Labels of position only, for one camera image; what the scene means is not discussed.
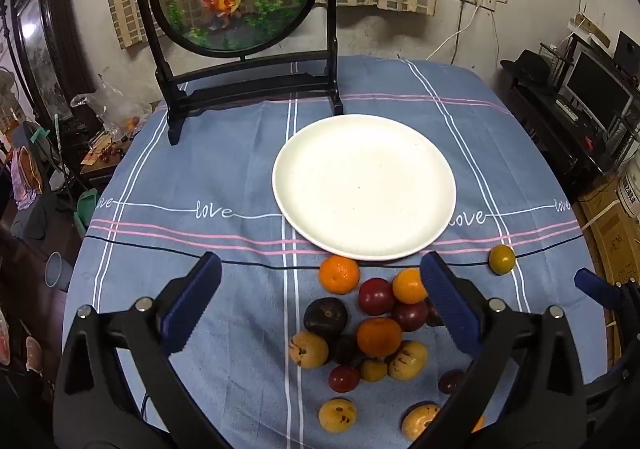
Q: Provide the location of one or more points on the small red cherry tomato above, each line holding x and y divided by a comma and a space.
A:
344, 378

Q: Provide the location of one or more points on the tan spotted fruit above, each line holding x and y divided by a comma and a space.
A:
408, 362

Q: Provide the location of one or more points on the goldfish round screen stand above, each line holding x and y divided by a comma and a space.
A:
219, 54

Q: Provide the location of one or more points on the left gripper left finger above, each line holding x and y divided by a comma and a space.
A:
93, 405

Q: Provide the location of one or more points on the white round plate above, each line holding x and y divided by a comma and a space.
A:
364, 187

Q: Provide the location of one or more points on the large dark red plum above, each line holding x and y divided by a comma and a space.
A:
376, 297

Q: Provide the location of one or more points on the black hat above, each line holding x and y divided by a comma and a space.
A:
528, 65

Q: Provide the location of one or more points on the yellow spotted loquat fruit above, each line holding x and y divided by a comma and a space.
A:
308, 350

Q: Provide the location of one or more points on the dark framed picture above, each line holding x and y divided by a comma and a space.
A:
52, 61

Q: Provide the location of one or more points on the blue striped tablecloth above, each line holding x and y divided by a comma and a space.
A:
168, 204

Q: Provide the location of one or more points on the orange tangerine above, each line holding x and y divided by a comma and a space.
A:
378, 337
339, 275

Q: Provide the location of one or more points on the olive green round fruit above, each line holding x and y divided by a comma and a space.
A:
501, 259

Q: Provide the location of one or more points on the dark purple mangosteen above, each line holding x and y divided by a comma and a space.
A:
326, 317

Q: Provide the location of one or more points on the computer monitor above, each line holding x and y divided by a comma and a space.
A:
598, 90

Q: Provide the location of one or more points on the clear plastic bag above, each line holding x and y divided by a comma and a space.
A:
120, 115

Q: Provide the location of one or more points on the small dark red plum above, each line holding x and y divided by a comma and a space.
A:
450, 380

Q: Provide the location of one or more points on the smooth orange fruit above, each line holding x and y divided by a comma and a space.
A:
408, 287

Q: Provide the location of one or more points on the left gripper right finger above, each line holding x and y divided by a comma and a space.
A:
524, 387

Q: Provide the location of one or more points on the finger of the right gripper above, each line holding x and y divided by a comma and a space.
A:
605, 294

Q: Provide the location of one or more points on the small olive green fruit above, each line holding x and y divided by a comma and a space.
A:
373, 370

